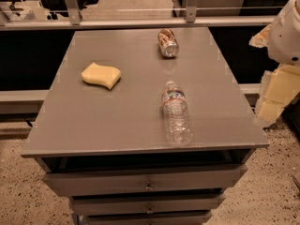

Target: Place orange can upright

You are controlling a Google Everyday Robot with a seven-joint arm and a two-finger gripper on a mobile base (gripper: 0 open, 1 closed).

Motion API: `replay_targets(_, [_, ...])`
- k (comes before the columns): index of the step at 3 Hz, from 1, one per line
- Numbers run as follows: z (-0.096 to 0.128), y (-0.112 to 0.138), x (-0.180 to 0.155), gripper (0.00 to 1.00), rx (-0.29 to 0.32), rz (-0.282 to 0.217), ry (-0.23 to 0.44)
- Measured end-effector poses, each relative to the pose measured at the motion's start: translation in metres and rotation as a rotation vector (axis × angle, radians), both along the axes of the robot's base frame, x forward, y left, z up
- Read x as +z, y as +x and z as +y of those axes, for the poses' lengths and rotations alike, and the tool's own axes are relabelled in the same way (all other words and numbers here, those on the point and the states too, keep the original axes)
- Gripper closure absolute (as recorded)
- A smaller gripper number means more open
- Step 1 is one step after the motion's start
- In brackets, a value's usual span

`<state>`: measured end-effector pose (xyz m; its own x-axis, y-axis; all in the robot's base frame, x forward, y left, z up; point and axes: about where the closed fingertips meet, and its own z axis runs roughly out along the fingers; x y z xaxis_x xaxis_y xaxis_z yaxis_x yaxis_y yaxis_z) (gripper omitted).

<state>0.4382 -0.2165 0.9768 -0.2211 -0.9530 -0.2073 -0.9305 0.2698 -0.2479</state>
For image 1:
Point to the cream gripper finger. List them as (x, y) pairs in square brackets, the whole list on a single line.
[(261, 39), (278, 89)]

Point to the orange soda can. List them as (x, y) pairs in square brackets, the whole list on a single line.
[(167, 43)]

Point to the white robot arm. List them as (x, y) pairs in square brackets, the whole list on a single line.
[(284, 39)]

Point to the clear plastic water bottle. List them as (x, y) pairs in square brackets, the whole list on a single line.
[(175, 115)]

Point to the grey drawer cabinet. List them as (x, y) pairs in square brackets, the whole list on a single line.
[(88, 128)]

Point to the middle grey drawer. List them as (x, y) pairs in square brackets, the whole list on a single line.
[(148, 204)]

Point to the grey drawer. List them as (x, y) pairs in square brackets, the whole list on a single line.
[(144, 180), (180, 218), (148, 204)]

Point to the yellow sponge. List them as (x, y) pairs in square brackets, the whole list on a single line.
[(101, 75)]

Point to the top grey drawer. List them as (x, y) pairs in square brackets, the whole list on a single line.
[(144, 180)]

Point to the bottom grey drawer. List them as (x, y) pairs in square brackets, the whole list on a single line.
[(180, 218)]

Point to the metal railing frame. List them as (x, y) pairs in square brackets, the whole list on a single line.
[(31, 15)]

